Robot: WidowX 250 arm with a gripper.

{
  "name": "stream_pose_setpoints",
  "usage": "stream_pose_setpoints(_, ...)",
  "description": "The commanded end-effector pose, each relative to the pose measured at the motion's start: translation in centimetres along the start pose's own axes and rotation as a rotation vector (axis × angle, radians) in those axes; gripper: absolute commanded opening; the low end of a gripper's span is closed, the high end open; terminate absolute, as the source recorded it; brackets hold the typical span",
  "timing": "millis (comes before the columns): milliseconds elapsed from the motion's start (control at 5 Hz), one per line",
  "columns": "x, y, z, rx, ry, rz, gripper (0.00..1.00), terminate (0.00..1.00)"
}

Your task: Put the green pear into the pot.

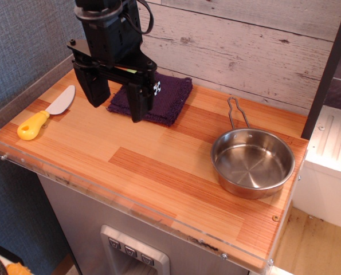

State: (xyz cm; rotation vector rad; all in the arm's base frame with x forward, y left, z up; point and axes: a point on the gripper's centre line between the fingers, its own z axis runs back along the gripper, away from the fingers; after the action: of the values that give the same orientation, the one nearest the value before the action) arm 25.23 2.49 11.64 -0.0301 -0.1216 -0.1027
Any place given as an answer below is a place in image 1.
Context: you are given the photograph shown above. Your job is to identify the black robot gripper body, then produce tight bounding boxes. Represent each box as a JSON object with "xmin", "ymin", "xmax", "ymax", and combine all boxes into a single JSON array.
[{"xmin": 67, "ymin": 14, "xmax": 157, "ymax": 93}]

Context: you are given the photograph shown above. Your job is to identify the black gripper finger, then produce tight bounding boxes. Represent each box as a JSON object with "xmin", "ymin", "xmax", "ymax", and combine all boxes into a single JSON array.
[
  {"xmin": 73, "ymin": 63, "xmax": 111, "ymax": 108},
  {"xmin": 126, "ymin": 83, "xmax": 154, "ymax": 123}
]

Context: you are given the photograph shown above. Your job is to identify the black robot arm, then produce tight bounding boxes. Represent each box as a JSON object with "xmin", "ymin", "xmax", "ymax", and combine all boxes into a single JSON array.
[{"xmin": 67, "ymin": 1, "xmax": 158, "ymax": 122}]

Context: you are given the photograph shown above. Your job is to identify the stainless steel pot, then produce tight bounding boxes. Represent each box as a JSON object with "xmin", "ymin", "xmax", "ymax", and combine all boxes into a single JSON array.
[{"xmin": 210, "ymin": 97, "xmax": 295, "ymax": 199}]

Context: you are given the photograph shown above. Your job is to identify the purple folded cloth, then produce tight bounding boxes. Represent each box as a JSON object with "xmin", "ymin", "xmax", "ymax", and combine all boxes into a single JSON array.
[{"xmin": 107, "ymin": 72, "xmax": 193, "ymax": 126}]

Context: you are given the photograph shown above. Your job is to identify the silver toy fridge cabinet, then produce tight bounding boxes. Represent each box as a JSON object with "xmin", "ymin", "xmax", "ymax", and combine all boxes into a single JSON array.
[{"xmin": 38, "ymin": 176, "xmax": 248, "ymax": 274}]

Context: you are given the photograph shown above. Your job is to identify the silver dispenser panel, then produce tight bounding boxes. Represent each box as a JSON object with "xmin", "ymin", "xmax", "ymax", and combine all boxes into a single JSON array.
[{"xmin": 100, "ymin": 225, "xmax": 170, "ymax": 274}]

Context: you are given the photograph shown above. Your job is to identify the orange and black object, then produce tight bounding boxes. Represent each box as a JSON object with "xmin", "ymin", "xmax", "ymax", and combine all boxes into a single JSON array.
[{"xmin": 0, "ymin": 260, "xmax": 33, "ymax": 275}]

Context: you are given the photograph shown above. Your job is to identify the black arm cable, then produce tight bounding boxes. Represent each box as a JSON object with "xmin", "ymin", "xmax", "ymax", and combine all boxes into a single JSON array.
[{"xmin": 121, "ymin": 0, "xmax": 155, "ymax": 36}]

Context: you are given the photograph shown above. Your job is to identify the yellow-handled toy knife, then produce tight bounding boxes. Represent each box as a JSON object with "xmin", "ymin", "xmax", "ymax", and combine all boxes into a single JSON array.
[{"xmin": 17, "ymin": 85, "xmax": 76, "ymax": 140}]

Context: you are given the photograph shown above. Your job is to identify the clear acrylic guard rail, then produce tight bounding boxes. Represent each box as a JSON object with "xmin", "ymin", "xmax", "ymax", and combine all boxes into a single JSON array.
[{"xmin": 0, "ymin": 142, "xmax": 273, "ymax": 274}]

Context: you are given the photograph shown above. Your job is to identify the dark right shelf post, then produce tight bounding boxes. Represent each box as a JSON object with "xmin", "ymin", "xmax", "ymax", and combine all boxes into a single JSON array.
[{"xmin": 301, "ymin": 23, "xmax": 341, "ymax": 140}]

